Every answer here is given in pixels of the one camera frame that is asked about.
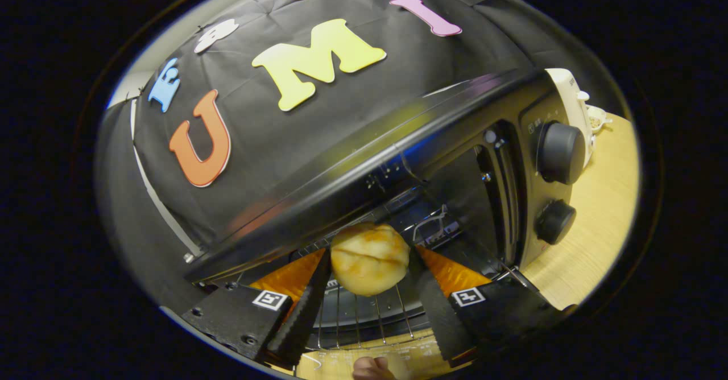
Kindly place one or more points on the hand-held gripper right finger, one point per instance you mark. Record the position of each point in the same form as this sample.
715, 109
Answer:
441, 317

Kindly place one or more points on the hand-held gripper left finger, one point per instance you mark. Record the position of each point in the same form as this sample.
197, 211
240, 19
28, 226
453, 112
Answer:
304, 317

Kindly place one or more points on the golden bread bun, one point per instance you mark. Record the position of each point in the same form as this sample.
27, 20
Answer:
369, 260

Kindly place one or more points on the black toaster oven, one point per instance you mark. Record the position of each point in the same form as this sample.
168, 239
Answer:
341, 164

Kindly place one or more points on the white pop-up toaster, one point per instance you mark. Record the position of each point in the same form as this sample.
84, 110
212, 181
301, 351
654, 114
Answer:
569, 84

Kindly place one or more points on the small white dish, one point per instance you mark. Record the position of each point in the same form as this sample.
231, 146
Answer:
597, 119

